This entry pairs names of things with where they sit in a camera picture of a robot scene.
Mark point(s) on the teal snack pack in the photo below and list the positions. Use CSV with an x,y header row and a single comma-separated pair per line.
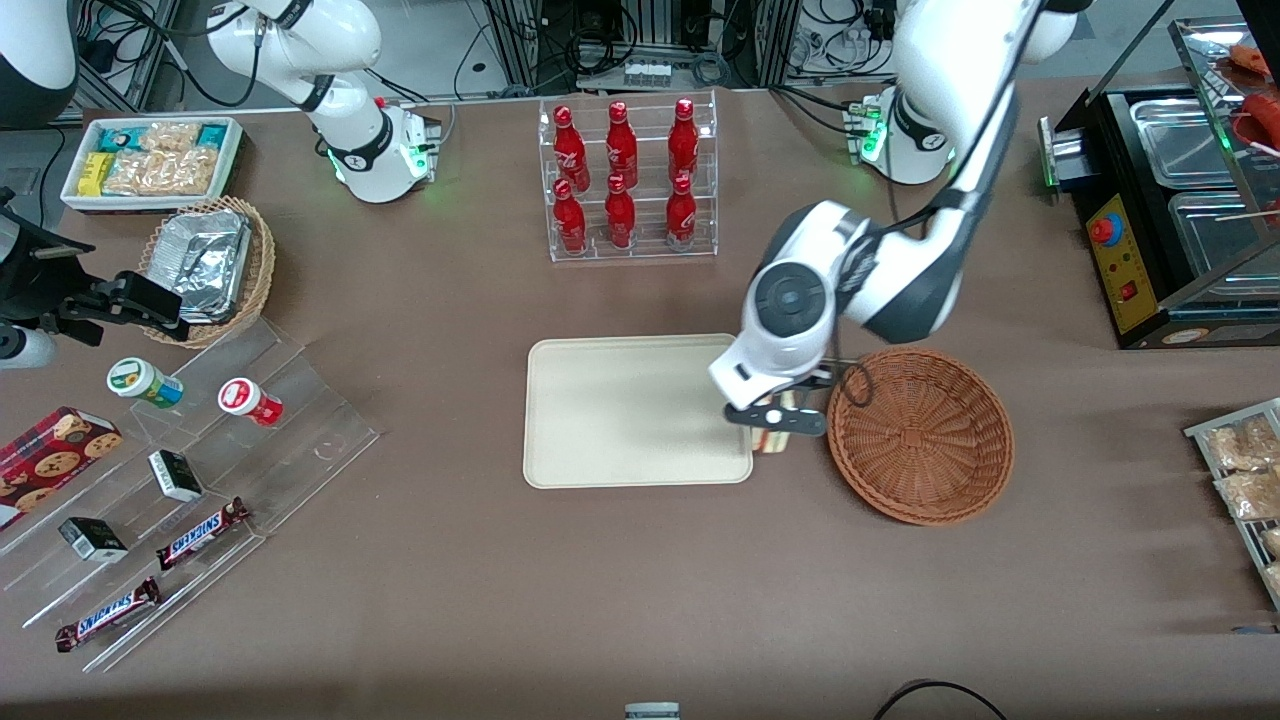
x,y
122,140
213,135

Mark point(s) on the round brown wicker basket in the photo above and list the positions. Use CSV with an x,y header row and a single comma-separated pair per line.
x,y
920,440

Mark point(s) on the steel warmer pan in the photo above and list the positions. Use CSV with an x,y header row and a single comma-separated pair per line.
x,y
1220,235
1185,140

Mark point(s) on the clear acrylic stepped stand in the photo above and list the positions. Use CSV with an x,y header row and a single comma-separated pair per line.
x,y
300,440

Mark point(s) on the black food warmer appliance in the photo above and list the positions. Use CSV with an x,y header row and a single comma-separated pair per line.
x,y
1120,270

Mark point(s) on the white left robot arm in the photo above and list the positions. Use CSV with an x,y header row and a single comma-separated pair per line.
x,y
800,300

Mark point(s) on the small grey device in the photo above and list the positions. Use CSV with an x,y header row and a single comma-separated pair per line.
x,y
652,712

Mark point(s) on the clear cracker bag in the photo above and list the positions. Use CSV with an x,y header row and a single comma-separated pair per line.
x,y
165,175
172,137

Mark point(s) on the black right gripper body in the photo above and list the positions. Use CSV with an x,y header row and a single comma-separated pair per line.
x,y
37,283

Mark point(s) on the oval tan wicker basket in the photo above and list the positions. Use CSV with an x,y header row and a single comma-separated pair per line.
x,y
262,270

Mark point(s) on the clear pastry bag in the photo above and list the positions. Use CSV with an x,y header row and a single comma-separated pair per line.
x,y
1245,445
1255,495

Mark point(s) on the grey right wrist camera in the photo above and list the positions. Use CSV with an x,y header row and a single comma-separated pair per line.
x,y
25,348

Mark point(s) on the clear acrylic bottle rack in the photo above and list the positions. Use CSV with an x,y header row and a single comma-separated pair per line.
x,y
645,252

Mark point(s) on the white power strip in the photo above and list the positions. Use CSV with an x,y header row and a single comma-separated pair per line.
x,y
648,73

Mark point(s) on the red drink bottle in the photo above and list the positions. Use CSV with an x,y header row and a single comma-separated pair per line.
x,y
621,145
568,150
620,216
681,212
683,140
569,222

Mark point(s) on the small black box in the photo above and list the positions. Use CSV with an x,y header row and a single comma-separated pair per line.
x,y
175,476
93,540

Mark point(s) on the yellow snack pack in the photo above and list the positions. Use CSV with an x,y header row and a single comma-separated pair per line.
x,y
95,175

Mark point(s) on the red plaid cookie box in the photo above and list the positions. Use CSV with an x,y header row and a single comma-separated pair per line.
x,y
50,460

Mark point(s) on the Snickers chocolate bar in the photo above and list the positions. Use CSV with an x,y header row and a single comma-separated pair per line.
x,y
108,615
200,535

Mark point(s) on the aluminium foil tray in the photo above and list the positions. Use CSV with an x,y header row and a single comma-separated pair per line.
x,y
205,262

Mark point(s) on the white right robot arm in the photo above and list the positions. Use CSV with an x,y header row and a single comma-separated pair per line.
x,y
355,140

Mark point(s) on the cream plastic tray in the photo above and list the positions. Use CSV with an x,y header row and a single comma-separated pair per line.
x,y
620,410

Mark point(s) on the red lid snack cup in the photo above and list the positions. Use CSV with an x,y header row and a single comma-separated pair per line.
x,y
245,400

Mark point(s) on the white plastic snack bin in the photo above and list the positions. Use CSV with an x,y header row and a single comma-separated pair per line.
x,y
232,160

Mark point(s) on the aluminium equipment rack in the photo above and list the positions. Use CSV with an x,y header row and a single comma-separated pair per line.
x,y
650,25

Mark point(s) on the triangular sandwich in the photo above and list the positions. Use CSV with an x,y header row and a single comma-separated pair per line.
x,y
771,444

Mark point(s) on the green lid snack cup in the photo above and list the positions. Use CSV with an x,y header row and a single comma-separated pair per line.
x,y
140,380

